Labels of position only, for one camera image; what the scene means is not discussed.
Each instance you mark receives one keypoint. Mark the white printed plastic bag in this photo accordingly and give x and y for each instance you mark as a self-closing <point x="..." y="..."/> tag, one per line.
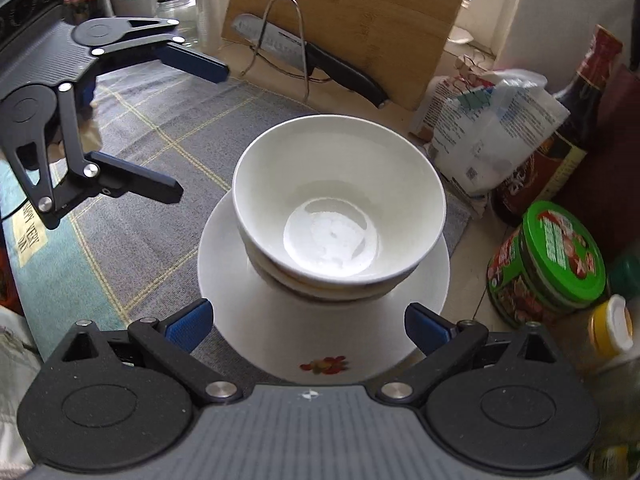
<point x="500" y="135"/>

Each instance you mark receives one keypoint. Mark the stack of clear plastic cups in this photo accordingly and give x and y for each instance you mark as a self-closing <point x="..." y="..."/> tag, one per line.
<point x="206" y="0"/>

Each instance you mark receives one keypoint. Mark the green binder clip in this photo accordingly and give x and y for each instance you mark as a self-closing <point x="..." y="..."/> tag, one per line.
<point x="477" y="100"/>

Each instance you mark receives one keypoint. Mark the glass jar with yellow-green lid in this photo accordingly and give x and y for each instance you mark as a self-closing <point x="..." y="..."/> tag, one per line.
<point x="177" y="10"/>

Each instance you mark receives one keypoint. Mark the white and orange bag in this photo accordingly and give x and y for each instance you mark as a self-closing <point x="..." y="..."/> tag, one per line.
<point x="430" y="105"/>

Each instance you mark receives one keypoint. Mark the white fruit print plate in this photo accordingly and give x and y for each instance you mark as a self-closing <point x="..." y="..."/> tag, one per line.
<point x="310" y="340"/>

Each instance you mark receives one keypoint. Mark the metal binder clip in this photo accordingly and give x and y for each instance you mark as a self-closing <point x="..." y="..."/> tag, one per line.
<point x="472" y="67"/>

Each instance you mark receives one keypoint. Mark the bamboo cutting board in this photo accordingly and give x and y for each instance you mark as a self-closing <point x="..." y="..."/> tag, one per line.
<point x="350" y="10"/>

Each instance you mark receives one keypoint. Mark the yellow cap bottle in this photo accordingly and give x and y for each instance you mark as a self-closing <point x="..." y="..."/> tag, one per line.
<point x="610" y="330"/>

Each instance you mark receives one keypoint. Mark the teal printed mat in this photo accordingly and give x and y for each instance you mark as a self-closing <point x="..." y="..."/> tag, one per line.
<point x="60" y="270"/>

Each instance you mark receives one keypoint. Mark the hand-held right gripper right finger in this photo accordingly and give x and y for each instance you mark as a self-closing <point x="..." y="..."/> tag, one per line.
<point x="422" y="327"/>

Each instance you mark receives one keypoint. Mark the white dish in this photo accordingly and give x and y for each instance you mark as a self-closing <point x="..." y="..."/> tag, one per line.
<point x="460" y="35"/>

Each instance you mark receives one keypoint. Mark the white cloth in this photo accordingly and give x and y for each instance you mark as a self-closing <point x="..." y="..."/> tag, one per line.
<point x="20" y="360"/>

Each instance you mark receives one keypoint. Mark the green lid sauce jar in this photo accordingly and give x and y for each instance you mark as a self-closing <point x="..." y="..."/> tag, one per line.
<point x="560" y="250"/>

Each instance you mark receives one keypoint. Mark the dark red cutting board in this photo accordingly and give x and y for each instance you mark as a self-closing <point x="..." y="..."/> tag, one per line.
<point x="610" y="160"/>

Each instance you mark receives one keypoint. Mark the grey checked dish mat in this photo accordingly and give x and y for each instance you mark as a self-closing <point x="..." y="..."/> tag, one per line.
<point x="175" y="125"/>

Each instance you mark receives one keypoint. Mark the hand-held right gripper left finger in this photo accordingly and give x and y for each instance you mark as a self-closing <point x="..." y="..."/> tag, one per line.
<point x="190" y="322"/>

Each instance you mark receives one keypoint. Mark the dark soy sauce bottle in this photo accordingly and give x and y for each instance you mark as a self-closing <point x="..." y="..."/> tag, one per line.
<point x="560" y="150"/>

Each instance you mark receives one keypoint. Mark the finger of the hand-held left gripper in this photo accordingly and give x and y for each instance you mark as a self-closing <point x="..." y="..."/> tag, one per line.
<point x="200" y="66"/>
<point x="140" y="182"/>

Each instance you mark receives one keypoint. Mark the green cap bottle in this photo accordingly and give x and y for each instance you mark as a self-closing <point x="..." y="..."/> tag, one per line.
<point x="625" y="277"/>

